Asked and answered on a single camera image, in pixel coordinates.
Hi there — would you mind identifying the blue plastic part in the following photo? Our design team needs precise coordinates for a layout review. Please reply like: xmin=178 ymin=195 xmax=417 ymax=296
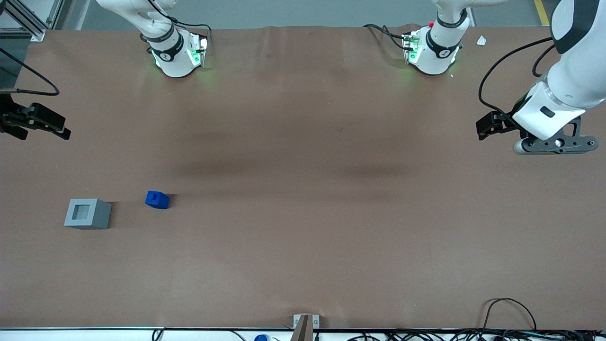
xmin=145 ymin=190 xmax=170 ymax=210

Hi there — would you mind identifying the tangled black cable bundle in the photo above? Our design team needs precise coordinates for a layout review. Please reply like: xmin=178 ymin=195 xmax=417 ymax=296
xmin=346 ymin=329 xmax=606 ymax=341

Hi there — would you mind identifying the grey metal mounting bracket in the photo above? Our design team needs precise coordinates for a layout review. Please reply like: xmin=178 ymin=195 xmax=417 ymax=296
xmin=293 ymin=314 xmax=320 ymax=330

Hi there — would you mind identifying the brown camera stand bar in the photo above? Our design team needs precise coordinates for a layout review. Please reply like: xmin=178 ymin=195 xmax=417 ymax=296
xmin=290 ymin=315 xmax=314 ymax=341

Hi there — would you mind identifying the brown paper table cover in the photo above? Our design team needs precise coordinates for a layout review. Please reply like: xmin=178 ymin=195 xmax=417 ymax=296
xmin=0 ymin=24 xmax=606 ymax=331

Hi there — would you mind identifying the black looped cable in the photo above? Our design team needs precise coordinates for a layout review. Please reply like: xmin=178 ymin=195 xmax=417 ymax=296
xmin=481 ymin=297 xmax=537 ymax=332

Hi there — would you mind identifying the black right arm wrist cable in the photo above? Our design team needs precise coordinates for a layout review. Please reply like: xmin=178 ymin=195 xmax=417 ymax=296
xmin=0 ymin=47 xmax=60 ymax=97

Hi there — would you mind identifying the aluminium profile frame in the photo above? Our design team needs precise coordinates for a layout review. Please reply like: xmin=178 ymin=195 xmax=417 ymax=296
xmin=0 ymin=0 xmax=65 ymax=43

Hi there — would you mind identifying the short black left arm cable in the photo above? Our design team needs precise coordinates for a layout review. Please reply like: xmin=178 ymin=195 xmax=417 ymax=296
xmin=532 ymin=45 xmax=556 ymax=78

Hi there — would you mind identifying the long black left arm cable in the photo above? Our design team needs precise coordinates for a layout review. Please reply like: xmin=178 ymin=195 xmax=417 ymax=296
xmin=478 ymin=37 xmax=554 ymax=125

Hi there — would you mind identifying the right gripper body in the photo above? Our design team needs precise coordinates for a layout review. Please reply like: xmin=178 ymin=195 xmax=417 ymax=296
xmin=0 ymin=94 xmax=19 ymax=126

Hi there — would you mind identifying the black left arm base cable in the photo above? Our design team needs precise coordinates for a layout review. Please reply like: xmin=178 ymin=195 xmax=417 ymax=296
xmin=363 ymin=24 xmax=409 ymax=51

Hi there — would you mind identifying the gray square base block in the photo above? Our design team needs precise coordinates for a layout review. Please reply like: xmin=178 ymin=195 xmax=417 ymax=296
xmin=64 ymin=198 xmax=112 ymax=230

